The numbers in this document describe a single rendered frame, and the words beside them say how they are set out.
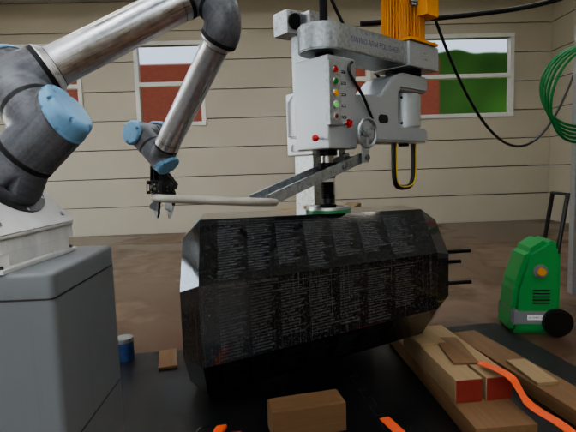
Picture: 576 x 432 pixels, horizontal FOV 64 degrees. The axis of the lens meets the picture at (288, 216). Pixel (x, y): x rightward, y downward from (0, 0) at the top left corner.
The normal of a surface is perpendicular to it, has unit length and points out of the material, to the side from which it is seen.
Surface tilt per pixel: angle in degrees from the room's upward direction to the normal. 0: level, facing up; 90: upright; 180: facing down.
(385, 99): 90
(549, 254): 90
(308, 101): 90
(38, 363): 90
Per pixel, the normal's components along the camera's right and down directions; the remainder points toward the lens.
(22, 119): -0.25, -0.12
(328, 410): 0.23, 0.09
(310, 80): -0.73, 0.09
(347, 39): 0.68, 0.05
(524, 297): -0.11, 0.11
